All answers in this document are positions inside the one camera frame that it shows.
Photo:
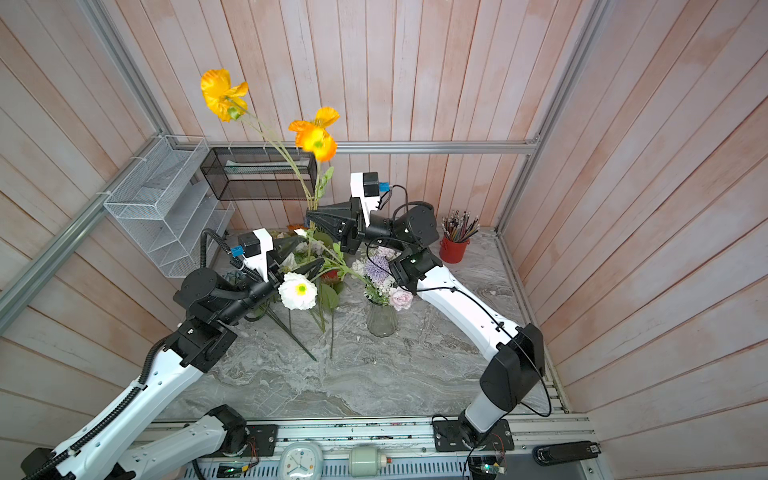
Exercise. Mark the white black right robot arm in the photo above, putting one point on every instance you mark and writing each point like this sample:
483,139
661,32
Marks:
515,354

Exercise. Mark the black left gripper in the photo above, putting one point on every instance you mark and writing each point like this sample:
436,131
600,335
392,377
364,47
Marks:
275,277

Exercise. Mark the pale green cylinder device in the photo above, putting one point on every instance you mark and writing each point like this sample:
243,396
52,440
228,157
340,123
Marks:
367,461

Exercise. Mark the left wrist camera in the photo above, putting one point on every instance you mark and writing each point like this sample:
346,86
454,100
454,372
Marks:
250,255

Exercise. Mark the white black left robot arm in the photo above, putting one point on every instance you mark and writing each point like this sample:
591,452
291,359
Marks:
103,449

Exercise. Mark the black mesh wall basket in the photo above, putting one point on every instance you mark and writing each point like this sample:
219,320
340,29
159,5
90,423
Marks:
258,174

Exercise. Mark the white wire mesh shelf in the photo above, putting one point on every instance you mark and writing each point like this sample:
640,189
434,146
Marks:
164,205

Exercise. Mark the black flat remote device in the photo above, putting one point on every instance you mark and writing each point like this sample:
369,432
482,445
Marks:
556,454

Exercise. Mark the clear ribbed glass vase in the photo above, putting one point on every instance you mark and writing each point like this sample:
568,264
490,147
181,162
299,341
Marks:
381,320

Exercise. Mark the red pencil bucket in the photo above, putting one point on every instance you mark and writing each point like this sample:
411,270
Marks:
452,252

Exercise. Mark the pastel mixed flower bouquet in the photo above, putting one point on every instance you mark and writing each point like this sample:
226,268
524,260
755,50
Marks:
380,285

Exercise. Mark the coloured pencils bundle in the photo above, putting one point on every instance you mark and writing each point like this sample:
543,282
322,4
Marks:
459,226

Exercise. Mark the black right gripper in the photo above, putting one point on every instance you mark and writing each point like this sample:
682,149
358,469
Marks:
348,225

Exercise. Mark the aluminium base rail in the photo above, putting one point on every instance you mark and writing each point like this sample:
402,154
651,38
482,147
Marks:
412,445

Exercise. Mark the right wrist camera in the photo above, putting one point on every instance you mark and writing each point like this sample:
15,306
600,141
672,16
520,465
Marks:
367,187

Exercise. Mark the red rose flower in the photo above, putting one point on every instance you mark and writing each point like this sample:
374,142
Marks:
332,277

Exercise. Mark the yellow poppy flower stem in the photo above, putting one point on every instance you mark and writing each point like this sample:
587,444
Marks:
227,102

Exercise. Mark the white analog clock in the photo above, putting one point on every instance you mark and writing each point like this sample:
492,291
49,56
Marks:
301,461

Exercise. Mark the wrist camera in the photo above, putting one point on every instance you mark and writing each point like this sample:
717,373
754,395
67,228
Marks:
250,255
367,187

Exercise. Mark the white ranunculus flower stem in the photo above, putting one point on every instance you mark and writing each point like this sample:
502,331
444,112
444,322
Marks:
303,263

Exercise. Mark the aluminium wall frame rail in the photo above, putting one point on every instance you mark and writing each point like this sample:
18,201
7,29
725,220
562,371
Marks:
96,27

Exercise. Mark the white small-flower green bunch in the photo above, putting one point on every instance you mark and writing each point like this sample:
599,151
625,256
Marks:
324,321

